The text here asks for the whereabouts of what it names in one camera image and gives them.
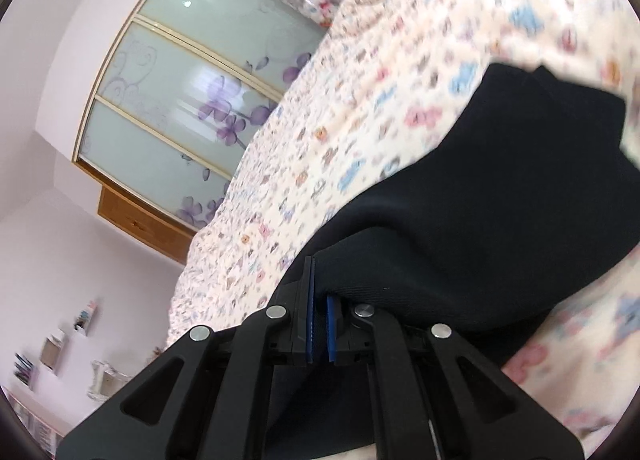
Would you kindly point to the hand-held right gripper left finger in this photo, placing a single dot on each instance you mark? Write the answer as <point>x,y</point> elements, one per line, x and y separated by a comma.
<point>310,320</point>

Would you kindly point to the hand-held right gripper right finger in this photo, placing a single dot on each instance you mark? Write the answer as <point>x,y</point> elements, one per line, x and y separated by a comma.
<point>333,335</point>

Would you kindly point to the black pants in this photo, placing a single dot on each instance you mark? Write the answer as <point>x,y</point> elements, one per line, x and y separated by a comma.
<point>475,190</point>

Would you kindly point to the wooden door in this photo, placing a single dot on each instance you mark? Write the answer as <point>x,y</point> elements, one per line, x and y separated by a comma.
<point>145,227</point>

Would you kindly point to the white storage rack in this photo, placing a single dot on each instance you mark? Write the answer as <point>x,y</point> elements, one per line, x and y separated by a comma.
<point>107,380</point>

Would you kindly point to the floral glass sliding wardrobe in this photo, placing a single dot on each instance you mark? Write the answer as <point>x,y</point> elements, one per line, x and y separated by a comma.
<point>200,90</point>

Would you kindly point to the white low shelf unit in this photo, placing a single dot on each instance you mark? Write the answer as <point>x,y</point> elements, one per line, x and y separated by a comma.
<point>35,420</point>

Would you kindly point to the bear printed blanket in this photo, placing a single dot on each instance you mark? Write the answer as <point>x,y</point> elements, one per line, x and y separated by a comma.
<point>400,40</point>

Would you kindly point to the white wall shelf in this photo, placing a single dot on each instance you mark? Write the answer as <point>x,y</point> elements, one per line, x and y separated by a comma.
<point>24,371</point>
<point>52,350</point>
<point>86,317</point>

